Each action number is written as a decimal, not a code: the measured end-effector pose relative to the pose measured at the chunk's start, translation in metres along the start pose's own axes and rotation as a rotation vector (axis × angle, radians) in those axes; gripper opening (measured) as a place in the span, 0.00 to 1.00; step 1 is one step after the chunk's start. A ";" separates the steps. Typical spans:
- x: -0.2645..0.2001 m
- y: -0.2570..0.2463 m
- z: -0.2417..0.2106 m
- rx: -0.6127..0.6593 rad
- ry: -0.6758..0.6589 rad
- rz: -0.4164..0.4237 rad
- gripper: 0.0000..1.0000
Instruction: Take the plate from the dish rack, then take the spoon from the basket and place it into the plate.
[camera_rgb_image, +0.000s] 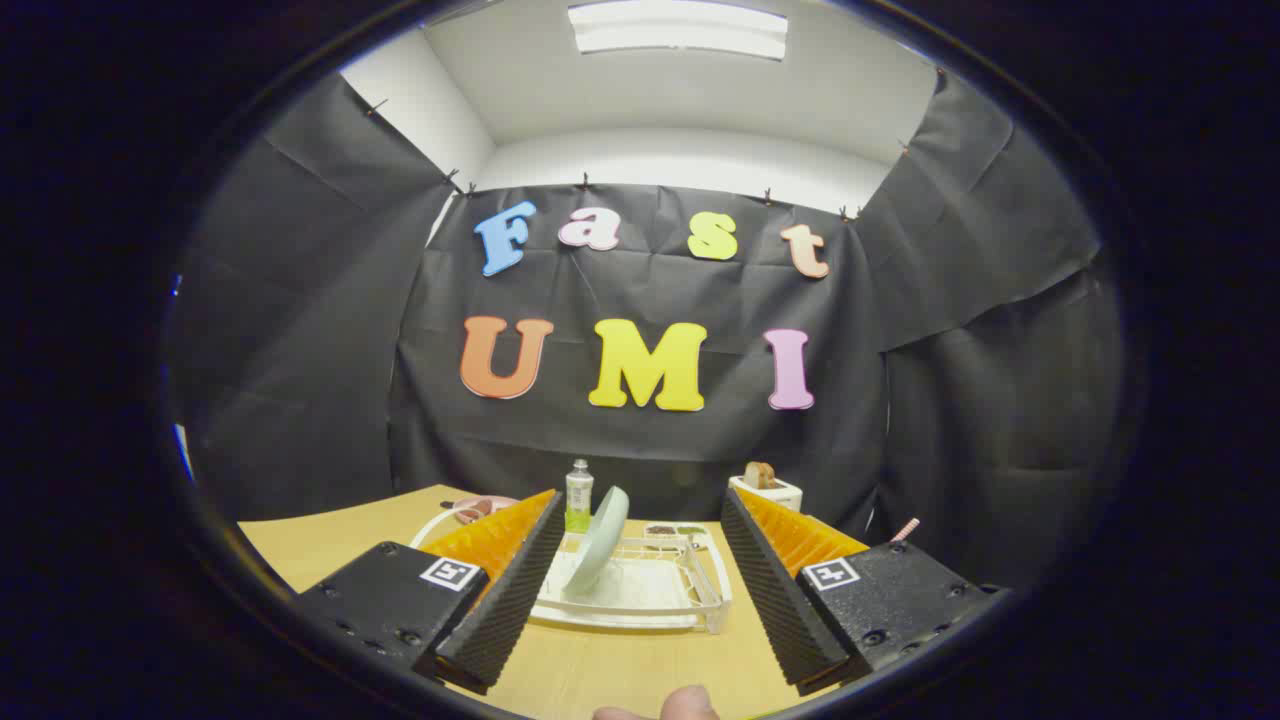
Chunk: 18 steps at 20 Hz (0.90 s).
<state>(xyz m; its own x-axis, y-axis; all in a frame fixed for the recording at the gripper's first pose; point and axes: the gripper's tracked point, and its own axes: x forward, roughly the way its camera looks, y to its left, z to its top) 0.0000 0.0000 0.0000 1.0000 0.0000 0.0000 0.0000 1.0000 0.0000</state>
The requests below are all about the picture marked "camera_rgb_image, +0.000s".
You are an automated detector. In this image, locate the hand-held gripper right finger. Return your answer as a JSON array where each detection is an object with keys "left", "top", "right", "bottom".
[{"left": 720, "top": 485, "right": 1006, "bottom": 698}]

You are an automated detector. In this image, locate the white toaster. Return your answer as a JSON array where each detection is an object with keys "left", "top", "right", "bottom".
[{"left": 728, "top": 475, "right": 804, "bottom": 513}]

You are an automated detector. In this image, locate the pale green plate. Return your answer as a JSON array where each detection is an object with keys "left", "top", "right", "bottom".
[{"left": 562, "top": 486, "right": 631, "bottom": 593}]

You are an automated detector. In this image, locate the pink plate with food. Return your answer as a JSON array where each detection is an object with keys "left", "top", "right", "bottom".
[{"left": 440, "top": 495, "right": 521, "bottom": 526}]

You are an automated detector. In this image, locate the white compartment tray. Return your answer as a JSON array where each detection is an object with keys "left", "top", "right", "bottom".
[{"left": 643, "top": 522, "right": 713, "bottom": 551}]

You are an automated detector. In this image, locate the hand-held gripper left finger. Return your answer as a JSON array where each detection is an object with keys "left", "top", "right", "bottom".
[{"left": 295, "top": 488, "right": 567, "bottom": 696}]

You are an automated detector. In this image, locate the white dish rack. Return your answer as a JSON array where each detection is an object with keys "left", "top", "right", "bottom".
[{"left": 410, "top": 505, "right": 734, "bottom": 636}]

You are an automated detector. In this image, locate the clear bottle green liquid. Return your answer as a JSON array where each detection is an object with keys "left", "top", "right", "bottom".
[{"left": 565, "top": 458, "right": 594, "bottom": 534}]

